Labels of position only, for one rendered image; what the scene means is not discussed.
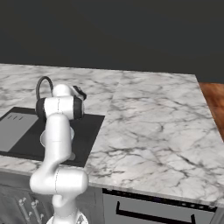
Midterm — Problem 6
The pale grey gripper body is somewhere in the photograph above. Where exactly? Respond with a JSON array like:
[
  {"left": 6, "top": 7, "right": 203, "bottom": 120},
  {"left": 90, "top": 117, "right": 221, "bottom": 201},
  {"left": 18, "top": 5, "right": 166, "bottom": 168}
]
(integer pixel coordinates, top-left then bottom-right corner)
[{"left": 39, "top": 129, "right": 76, "bottom": 147}]

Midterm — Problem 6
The black sink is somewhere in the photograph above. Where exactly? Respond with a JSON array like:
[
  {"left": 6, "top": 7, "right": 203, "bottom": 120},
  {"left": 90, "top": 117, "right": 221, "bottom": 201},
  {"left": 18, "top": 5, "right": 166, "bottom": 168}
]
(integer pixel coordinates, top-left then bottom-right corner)
[{"left": 0, "top": 106, "right": 106, "bottom": 169}]

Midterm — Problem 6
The grey cupboard door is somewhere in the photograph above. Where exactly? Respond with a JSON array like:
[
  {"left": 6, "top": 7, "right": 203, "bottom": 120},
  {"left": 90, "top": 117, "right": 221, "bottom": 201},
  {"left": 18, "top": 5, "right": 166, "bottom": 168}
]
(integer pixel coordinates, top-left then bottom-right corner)
[
  {"left": 31, "top": 186, "right": 99, "bottom": 224},
  {"left": 0, "top": 183, "right": 33, "bottom": 224}
]

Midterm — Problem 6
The grey dishwasher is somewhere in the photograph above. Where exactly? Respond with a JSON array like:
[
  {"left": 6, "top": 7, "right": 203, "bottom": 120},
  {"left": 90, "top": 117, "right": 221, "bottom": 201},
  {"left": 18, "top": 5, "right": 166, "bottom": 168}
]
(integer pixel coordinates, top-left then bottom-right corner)
[{"left": 101, "top": 187, "right": 219, "bottom": 224}]

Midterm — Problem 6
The silver cupboard handle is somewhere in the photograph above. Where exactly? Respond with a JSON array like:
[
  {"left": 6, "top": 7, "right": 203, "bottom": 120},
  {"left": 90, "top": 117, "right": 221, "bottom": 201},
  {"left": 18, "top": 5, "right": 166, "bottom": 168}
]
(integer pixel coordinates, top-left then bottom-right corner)
[
  {"left": 17, "top": 197, "right": 32, "bottom": 224},
  {"left": 30, "top": 199, "right": 46, "bottom": 224}
]

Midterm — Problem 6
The black dishwasher handle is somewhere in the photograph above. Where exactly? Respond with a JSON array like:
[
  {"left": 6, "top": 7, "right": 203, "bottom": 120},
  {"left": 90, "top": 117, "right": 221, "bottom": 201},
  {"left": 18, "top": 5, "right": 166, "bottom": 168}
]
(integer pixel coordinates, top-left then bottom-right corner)
[{"left": 115, "top": 200, "right": 197, "bottom": 224}]

